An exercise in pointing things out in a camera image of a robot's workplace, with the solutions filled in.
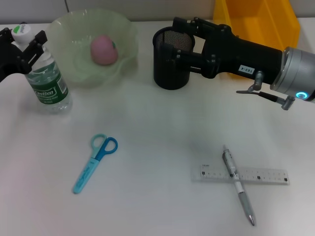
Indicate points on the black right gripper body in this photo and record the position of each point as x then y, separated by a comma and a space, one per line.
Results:
246, 56

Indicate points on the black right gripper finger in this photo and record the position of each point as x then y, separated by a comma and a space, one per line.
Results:
182, 24
192, 61

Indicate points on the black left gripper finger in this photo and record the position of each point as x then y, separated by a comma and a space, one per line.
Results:
40, 38
6, 39

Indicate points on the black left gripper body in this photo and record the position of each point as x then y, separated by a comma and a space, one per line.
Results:
7, 64

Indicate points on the black mesh pen holder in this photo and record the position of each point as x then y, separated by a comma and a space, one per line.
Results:
169, 76

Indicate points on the clear plastic bottle green label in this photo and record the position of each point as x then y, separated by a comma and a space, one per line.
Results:
49, 93

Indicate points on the pink peach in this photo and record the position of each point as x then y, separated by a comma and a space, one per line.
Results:
103, 50

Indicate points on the blue scissors with sheath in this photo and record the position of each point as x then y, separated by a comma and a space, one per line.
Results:
86, 173

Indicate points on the pale green glass fruit plate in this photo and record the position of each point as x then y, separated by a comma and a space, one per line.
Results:
73, 64

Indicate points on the clear plastic ruler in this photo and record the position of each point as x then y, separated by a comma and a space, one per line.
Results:
265, 175

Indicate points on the white grey ballpoint pen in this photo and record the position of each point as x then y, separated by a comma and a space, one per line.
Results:
240, 190

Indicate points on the yellow plastic bin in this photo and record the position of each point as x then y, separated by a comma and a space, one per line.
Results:
265, 22

